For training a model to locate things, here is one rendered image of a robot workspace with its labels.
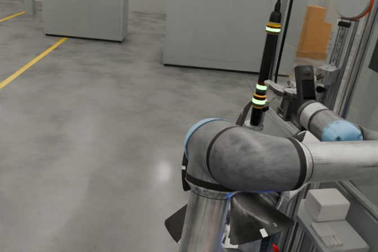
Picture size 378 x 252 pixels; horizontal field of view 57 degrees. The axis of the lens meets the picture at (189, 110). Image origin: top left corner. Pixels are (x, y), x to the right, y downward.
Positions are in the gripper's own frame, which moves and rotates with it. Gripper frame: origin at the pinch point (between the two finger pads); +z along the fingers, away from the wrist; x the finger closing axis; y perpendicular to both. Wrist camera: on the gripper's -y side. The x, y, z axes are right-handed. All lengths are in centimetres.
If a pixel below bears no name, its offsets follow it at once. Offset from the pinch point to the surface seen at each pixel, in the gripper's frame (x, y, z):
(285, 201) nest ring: 20, 55, 8
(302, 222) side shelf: 43, 81, 22
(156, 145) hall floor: 11, 168, 247
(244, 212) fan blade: -3.9, 48.0, -4.1
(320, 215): 51, 76, 20
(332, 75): 51, 11, 41
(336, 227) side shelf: 58, 81, 16
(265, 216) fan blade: 2.0, 47.0, -7.6
